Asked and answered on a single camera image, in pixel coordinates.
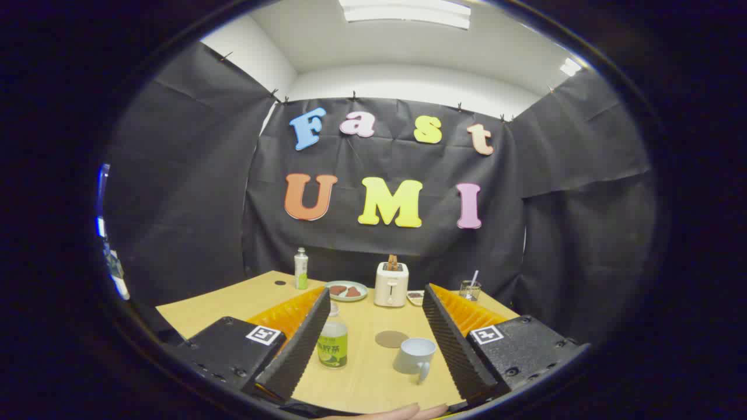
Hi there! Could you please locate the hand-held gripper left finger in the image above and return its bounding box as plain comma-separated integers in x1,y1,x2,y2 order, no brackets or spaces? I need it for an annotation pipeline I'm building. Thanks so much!
165,286,332,403

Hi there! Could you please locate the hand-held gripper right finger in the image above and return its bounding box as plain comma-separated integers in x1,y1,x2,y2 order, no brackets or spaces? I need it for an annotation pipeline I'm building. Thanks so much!
421,283,590,406

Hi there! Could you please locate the green label juice bottle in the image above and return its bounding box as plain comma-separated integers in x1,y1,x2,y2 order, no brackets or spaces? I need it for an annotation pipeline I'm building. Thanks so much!
317,302,349,369

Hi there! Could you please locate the white cup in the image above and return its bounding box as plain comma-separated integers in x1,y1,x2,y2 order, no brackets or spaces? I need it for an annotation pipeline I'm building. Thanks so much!
393,337,437,384

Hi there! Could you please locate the brown round coaster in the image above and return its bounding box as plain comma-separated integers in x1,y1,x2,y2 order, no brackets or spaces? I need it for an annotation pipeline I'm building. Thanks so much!
375,330,410,349

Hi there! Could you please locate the white and green spray bottle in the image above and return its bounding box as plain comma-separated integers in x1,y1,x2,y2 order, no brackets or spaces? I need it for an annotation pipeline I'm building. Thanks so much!
294,247,309,291

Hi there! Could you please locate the wooden table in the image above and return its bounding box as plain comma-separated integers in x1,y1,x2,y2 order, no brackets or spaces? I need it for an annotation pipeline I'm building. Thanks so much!
156,270,520,415

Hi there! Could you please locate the pale green plate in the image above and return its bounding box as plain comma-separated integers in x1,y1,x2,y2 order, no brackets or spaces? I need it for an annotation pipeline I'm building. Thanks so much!
324,281,369,302

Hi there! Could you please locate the white toaster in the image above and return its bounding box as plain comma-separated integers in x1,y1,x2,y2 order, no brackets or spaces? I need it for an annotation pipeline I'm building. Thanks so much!
374,262,410,308

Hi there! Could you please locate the large ceiling light panel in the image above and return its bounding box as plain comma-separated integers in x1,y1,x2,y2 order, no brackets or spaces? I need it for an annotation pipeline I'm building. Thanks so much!
338,0,472,30

